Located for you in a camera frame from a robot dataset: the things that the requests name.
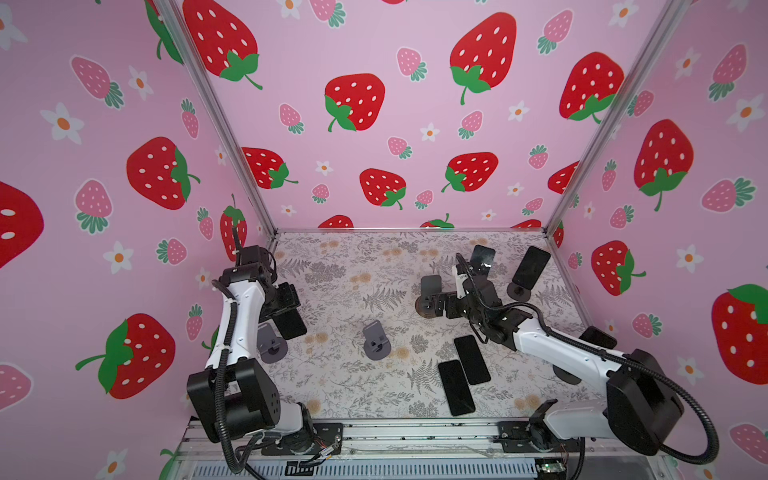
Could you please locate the black phone wood stand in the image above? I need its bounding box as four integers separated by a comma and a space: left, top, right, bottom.
438, 360, 476, 416

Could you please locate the grey stand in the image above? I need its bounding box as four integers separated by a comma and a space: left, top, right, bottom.
257, 323, 288, 364
362, 320, 392, 361

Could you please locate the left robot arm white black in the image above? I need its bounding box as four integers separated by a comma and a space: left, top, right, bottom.
187, 263, 312, 444

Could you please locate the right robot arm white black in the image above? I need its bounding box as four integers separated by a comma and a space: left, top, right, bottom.
416, 274, 687, 456

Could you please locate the dark stand far right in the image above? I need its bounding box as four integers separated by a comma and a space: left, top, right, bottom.
506, 282, 531, 302

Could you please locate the reflective phone blue edge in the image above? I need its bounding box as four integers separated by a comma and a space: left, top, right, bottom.
469, 244, 496, 277

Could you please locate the white vent grille strip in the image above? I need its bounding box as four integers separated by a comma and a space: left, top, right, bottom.
191, 459, 541, 480

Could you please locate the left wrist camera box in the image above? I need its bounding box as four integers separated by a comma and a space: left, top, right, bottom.
236, 245, 276, 270

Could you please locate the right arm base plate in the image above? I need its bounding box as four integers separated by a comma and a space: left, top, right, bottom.
492, 421, 580, 454

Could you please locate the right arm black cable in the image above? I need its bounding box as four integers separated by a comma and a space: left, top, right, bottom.
454, 251, 720, 466

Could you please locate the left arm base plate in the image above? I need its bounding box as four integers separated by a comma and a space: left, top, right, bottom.
260, 422, 344, 456

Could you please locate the aluminium front rail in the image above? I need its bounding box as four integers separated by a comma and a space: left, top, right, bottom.
177, 416, 668, 461

